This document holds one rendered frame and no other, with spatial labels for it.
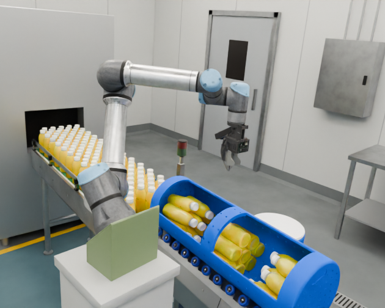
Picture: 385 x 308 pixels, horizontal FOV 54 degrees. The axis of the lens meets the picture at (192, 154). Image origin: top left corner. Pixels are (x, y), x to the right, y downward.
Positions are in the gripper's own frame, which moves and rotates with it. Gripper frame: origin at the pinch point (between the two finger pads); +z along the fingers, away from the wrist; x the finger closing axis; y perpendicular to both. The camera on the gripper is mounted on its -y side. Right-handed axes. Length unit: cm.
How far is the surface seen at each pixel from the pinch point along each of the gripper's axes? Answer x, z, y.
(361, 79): 293, -14, -103
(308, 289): -7, 25, 50
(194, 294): -14, 57, 2
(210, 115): 287, 76, -335
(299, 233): 40, 37, 14
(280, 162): 305, 116, -201
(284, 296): -14, 28, 46
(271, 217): 40, 37, -4
